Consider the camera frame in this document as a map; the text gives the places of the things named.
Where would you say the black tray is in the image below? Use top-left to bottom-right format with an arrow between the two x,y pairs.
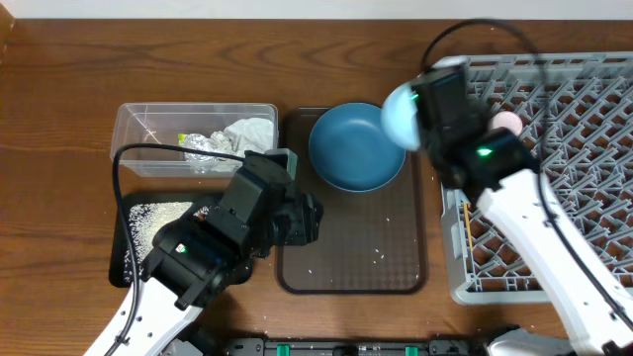
110,192 -> 255,294

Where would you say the grey dishwasher rack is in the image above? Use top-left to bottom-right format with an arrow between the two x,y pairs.
441,52 -> 632,305

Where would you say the white rice pile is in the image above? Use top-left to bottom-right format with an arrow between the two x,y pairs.
129,202 -> 193,263

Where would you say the brown serving tray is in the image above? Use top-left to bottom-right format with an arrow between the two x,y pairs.
276,108 -> 428,295

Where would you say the foil snack wrapper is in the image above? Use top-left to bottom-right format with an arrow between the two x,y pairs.
178,133 -> 218,162

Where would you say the clear plastic bin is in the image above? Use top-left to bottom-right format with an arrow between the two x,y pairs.
111,103 -> 279,178

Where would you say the white napkin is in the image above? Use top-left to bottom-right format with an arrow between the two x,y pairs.
207,118 -> 274,157

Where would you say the pink cup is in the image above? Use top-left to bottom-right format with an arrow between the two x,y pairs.
489,111 -> 523,136

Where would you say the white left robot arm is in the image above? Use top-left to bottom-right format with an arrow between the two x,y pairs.
87,148 -> 323,355

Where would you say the light blue bowl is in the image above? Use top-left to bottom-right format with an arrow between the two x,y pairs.
381,82 -> 420,151

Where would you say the dark blue plate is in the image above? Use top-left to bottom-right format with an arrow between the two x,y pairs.
309,103 -> 407,193

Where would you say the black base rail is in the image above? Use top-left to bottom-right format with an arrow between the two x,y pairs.
167,325 -> 575,356

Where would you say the wooden chopstick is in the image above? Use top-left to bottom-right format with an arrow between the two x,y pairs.
462,202 -> 474,254

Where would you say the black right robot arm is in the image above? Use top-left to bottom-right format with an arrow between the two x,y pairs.
404,65 -> 632,355

